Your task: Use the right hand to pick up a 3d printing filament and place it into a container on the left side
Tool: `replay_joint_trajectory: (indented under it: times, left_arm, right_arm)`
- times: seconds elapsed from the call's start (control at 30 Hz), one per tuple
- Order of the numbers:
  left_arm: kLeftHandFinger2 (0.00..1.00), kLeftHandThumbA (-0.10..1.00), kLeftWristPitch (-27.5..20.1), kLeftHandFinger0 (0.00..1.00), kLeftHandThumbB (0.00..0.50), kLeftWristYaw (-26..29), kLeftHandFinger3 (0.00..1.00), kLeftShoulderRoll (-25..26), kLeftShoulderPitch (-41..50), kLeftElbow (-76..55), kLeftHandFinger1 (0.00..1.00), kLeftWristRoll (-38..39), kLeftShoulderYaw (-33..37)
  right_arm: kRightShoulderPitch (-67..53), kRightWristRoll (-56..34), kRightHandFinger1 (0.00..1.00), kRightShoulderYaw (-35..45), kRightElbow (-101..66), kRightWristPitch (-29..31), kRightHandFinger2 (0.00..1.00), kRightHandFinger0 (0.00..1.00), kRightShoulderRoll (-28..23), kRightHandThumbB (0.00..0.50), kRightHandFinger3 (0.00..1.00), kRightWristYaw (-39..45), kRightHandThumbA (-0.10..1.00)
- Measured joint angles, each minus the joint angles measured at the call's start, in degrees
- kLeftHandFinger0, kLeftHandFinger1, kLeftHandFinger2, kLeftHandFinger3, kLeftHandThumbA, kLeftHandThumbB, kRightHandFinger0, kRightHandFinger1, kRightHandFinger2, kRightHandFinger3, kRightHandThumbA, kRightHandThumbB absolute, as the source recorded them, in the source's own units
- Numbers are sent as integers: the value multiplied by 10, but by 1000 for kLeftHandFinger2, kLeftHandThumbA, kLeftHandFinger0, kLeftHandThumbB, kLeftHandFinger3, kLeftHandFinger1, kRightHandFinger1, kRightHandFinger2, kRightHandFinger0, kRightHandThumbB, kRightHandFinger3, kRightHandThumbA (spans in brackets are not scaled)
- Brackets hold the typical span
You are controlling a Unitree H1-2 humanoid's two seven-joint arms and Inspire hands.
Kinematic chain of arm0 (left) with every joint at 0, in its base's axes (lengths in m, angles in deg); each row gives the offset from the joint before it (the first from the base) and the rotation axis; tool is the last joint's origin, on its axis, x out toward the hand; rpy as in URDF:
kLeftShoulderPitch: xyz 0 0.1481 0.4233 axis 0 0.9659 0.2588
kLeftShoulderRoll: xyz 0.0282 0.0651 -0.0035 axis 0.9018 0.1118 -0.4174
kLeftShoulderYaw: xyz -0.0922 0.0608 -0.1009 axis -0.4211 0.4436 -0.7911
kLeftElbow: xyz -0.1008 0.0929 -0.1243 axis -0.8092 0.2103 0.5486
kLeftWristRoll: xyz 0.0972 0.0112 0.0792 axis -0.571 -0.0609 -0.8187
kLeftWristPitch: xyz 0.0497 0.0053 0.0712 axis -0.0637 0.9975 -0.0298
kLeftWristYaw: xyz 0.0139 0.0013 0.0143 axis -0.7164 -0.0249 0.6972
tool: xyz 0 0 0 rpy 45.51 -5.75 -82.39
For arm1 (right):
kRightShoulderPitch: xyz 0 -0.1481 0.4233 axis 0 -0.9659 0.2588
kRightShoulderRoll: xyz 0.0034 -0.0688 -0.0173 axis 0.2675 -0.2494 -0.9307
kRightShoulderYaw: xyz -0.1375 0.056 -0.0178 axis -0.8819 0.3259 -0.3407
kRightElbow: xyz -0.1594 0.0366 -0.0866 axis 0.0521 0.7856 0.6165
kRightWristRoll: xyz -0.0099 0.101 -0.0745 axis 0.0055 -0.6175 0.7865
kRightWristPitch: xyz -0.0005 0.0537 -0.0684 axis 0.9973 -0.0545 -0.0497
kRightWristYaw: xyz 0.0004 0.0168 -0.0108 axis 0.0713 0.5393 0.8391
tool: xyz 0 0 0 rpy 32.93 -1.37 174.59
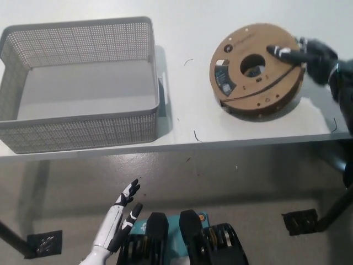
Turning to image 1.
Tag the grey perforated basket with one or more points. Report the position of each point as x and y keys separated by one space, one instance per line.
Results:
x=82 y=129

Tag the black and teal robot torso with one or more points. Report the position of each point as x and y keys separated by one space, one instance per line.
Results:
x=190 y=237

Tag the black filament scrap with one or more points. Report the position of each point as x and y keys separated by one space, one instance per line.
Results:
x=195 y=135
x=335 y=127
x=188 y=60

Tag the cardboard filament spool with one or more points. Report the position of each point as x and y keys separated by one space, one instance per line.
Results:
x=248 y=94

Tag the black right hand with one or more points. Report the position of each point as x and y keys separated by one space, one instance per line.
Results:
x=317 y=60

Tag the white and black left hand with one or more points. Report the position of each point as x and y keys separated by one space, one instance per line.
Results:
x=110 y=226

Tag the black table leg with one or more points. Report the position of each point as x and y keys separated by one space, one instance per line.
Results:
x=336 y=209
x=15 y=237

